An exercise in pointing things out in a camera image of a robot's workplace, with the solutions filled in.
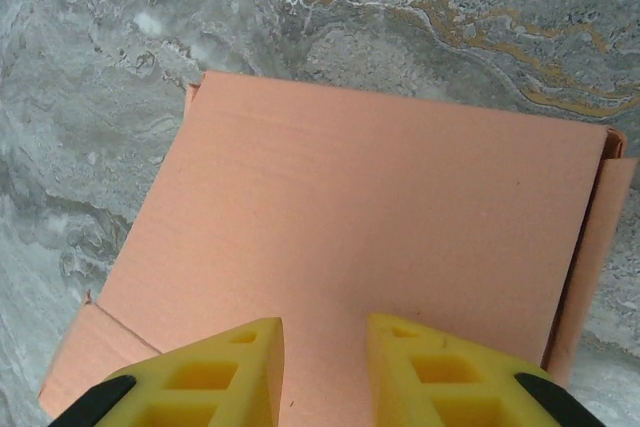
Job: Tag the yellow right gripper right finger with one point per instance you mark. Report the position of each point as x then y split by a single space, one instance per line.
450 377

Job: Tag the orange paper box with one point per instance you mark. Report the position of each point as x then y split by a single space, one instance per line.
350 197

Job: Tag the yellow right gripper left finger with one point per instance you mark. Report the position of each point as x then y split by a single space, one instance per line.
200 382

